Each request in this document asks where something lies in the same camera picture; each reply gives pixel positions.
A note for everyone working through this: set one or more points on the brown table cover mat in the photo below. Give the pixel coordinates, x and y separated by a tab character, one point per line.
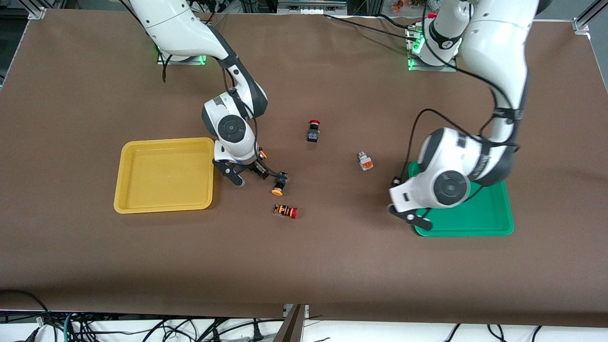
332	266

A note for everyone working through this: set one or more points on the aluminium frame profile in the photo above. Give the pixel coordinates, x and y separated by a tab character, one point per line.
583	23
37	10

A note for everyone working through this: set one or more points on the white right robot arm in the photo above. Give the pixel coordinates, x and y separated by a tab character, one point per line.
180	23

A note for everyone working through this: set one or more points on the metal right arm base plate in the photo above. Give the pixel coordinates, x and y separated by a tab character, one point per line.
190	60

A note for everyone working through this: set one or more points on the green plastic tray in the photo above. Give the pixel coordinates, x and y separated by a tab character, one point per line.
489	213

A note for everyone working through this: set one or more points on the red mushroom button black body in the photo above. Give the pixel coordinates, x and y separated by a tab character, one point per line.
313	135

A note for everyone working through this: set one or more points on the grey power strip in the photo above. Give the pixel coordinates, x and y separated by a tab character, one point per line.
308	7

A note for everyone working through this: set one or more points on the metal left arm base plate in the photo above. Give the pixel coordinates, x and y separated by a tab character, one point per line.
413	64

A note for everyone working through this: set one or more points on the red button orange striped body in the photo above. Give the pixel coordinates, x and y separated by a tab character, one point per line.
285	211

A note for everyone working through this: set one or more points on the colourful background clutter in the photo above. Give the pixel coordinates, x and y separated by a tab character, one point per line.
403	4

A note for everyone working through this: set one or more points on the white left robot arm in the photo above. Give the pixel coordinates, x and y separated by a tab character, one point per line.
494	47

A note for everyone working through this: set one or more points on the white pushbutton with orange block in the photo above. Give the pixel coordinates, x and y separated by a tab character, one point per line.
365	163

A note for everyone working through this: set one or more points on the yellow plastic tray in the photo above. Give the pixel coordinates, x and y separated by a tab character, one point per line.
161	175

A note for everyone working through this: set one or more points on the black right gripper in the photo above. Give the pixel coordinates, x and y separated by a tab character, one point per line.
260	170

